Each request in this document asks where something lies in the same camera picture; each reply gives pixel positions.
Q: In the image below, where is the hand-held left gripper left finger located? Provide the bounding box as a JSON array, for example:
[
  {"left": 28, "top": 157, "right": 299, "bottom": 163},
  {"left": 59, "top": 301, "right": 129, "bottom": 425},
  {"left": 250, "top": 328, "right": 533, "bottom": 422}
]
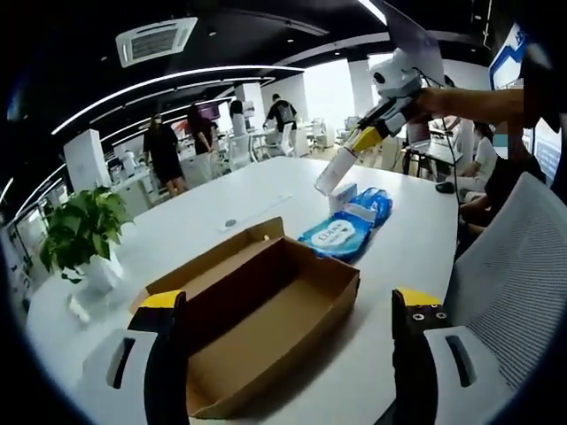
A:
[{"left": 66, "top": 290, "right": 191, "bottom": 425}]

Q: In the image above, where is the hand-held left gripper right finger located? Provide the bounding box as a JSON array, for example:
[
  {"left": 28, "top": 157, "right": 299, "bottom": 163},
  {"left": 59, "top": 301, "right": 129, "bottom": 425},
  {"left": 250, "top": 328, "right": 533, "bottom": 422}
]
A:
[{"left": 391, "top": 287, "right": 520, "bottom": 425}]

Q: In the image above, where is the white bottle with clear cap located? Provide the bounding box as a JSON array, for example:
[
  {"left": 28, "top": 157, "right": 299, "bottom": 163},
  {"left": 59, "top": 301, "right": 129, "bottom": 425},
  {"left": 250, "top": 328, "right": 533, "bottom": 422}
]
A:
[{"left": 314, "top": 148, "right": 360, "bottom": 197}]

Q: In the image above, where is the plain blue soft item packet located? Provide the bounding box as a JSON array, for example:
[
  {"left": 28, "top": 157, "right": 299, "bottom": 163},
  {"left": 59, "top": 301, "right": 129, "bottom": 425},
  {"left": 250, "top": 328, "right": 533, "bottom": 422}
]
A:
[{"left": 349, "top": 186, "right": 394, "bottom": 229}]

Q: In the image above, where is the small white carton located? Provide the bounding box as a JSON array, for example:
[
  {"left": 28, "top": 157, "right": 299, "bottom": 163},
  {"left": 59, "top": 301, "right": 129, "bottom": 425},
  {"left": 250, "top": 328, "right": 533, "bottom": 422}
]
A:
[{"left": 328, "top": 182, "right": 359, "bottom": 213}]

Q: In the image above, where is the white-label soft item wipes packet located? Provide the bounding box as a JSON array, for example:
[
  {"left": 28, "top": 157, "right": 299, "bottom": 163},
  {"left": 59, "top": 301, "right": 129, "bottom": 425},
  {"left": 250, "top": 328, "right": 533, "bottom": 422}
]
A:
[{"left": 297, "top": 211, "right": 378, "bottom": 263}]

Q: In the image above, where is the brown cardboard shoe box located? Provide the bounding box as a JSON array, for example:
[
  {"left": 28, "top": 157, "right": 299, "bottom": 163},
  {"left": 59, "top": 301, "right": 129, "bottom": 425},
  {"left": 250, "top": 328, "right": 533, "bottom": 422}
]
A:
[{"left": 130, "top": 216, "right": 361, "bottom": 420}]

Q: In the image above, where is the person's right hand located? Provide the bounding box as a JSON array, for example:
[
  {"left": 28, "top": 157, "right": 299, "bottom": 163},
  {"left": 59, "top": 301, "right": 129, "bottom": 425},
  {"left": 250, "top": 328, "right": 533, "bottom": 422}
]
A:
[{"left": 403, "top": 86, "right": 449, "bottom": 124}]

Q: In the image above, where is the white paper cup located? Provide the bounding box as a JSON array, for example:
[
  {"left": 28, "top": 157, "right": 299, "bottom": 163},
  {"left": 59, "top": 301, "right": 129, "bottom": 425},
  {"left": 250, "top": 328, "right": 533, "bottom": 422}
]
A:
[{"left": 68, "top": 294, "right": 92, "bottom": 322}]

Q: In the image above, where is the grey mesh office chair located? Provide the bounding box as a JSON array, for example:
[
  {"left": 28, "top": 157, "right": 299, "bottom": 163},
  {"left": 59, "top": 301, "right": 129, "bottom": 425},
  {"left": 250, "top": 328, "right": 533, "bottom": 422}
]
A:
[{"left": 442, "top": 171, "right": 567, "bottom": 391}]

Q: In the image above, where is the row of white office chairs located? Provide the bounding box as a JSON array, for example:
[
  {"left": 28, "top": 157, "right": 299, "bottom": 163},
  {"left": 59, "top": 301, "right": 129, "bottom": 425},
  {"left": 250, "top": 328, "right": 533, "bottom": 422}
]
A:
[{"left": 225, "top": 117, "right": 329, "bottom": 172}]

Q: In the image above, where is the green plant in white pot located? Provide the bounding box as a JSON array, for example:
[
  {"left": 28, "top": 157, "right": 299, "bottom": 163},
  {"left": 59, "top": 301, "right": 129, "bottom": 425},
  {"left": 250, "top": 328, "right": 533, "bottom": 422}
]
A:
[{"left": 39, "top": 185, "right": 135, "bottom": 294}]

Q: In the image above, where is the long ceiling light strip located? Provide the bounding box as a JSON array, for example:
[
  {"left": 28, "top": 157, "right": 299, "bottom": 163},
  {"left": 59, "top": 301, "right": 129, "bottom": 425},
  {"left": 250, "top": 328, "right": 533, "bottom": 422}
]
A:
[{"left": 50, "top": 65, "right": 307, "bottom": 136}]

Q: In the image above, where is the ceiling air conditioner unit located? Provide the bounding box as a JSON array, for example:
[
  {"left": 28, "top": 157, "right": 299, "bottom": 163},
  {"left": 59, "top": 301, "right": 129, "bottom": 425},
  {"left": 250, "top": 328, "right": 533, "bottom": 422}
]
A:
[{"left": 115, "top": 16, "right": 198, "bottom": 69}]

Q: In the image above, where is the hanging wall display panel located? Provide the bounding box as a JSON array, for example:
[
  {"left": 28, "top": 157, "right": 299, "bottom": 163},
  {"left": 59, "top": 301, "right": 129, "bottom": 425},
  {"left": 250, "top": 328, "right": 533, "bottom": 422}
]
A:
[{"left": 383, "top": 0, "right": 447, "bottom": 85}]

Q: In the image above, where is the black cable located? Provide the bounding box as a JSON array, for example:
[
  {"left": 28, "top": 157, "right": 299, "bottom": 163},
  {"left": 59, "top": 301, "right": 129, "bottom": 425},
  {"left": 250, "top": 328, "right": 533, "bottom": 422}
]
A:
[{"left": 416, "top": 66, "right": 462, "bottom": 198}]

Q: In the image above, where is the blue wall banner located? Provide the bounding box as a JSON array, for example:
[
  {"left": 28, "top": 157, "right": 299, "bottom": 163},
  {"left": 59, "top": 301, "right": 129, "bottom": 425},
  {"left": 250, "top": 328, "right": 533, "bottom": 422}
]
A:
[{"left": 489, "top": 21, "right": 531, "bottom": 89}]

